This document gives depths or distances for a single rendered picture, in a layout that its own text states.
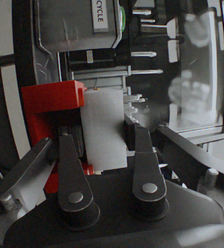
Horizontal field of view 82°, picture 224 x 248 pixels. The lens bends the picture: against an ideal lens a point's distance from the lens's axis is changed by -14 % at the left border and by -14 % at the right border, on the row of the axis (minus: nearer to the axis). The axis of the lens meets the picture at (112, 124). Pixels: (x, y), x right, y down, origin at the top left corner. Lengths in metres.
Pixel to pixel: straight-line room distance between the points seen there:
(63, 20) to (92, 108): 0.13
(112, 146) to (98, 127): 0.03
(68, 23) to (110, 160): 0.19
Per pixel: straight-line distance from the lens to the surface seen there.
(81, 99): 0.16
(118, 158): 0.19
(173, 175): 0.72
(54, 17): 0.23
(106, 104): 0.16
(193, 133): 0.46
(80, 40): 0.22
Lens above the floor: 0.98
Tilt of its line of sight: 6 degrees up
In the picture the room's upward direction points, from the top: 83 degrees clockwise
